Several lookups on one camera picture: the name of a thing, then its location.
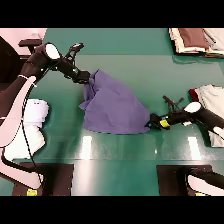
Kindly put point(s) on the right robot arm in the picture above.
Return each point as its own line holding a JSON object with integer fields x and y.
{"x": 206, "y": 116}

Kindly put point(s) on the purple garment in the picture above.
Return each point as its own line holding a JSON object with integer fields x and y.
{"x": 113, "y": 106}

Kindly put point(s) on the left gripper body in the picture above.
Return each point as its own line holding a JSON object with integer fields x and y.
{"x": 81, "y": 76}

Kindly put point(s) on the brown garment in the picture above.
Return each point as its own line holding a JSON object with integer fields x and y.
{"x": 193, "y": 37}

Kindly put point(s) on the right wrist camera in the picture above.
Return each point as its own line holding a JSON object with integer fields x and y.
{"x": 172, "y": 104}

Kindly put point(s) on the cream garment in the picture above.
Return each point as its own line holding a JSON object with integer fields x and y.
{"x": 176, "y": 41}

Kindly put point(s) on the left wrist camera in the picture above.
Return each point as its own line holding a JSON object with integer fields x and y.
{"x": 74, "y": 50}

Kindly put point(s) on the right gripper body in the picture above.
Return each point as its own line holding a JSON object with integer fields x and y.
{"x": 157, "y": 122}

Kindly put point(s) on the dark red garment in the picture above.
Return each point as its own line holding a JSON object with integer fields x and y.
{"x": 193, "y": 94}

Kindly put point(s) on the white T-shirt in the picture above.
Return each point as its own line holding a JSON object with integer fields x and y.
{"x": 213, "y": 100}

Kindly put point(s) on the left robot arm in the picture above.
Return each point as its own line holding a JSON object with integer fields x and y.
{"x": 15, "y": 110}

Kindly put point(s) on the pale grey garment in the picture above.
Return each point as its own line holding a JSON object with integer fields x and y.
{"x": 216, "y": 38}

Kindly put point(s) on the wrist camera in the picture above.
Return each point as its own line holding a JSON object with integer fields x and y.
{"x": 172, "y": 104}
{"x": 74, "y": 50}

